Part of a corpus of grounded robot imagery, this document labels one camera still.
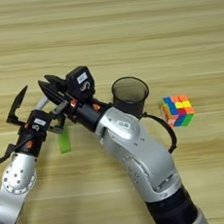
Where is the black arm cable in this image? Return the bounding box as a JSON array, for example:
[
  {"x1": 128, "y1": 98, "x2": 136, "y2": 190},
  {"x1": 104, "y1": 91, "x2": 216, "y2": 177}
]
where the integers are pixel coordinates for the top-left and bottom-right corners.
[
  {"x1": 0, "y1": 140, "x2": 26, "y2": 165},
  {"x1": 140, "y1": 108, "x2": 180, "y2": 158}
]

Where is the black mesh pen cup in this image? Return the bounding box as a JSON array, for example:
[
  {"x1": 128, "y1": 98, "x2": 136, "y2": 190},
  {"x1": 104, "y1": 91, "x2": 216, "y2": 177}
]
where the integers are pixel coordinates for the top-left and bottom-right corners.
[{"x1": 108, "y1": 74, "x2": 153, "y2": 124}]

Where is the white marker with black cap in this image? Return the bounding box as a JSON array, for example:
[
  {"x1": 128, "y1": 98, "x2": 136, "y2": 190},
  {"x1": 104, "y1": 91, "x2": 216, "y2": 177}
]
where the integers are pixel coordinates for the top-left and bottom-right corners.
[{"x1": 33, "y1": 96, "x2": 51, "y2": 112}]

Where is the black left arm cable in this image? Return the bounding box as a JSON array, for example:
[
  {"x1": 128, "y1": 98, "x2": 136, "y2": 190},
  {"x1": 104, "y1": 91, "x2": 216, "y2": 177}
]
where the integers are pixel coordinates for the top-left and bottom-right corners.
[{"x1": 0, "y1": 140, "x2": 26, "y2": 165}]

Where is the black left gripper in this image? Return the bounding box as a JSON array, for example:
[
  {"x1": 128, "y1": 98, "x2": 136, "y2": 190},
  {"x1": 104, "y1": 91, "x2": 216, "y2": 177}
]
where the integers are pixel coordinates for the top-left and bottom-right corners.
[{"x1": 2, "y1": 81, "x2": 70, "y2": 160}]

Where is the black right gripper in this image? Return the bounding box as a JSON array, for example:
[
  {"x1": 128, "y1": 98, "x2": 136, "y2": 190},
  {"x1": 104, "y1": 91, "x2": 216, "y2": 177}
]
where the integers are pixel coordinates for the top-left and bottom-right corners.
[{"x1": 36, "y1": 67, "x2": 116, "y2": 137}]

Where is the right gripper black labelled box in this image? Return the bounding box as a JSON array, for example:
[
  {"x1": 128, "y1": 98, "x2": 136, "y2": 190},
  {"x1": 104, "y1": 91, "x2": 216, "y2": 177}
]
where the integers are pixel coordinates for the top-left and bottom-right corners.
[{"x1": 63, "y1": 64, "x2": 98, "y2": 104}]

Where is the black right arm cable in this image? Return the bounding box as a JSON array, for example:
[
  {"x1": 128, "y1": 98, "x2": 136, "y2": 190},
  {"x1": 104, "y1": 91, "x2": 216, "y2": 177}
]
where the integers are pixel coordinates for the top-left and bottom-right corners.
[{"x1": 140, "y1": 108, "x2": 180, "y2": 158}]

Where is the green rectangular block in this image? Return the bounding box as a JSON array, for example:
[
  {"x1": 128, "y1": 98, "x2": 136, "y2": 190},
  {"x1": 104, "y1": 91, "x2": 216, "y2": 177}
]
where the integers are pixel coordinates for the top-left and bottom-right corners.
[{"x1": 56, "y1": 123, "x2": 73, "y2": 155}]

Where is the multicoloured puzzle cube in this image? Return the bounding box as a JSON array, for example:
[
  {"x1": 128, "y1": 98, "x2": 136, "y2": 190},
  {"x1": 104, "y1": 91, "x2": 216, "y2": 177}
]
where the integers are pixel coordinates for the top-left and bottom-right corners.
[{"x1": 158, "y1": 92, "x2": 198, "y2": 131}]

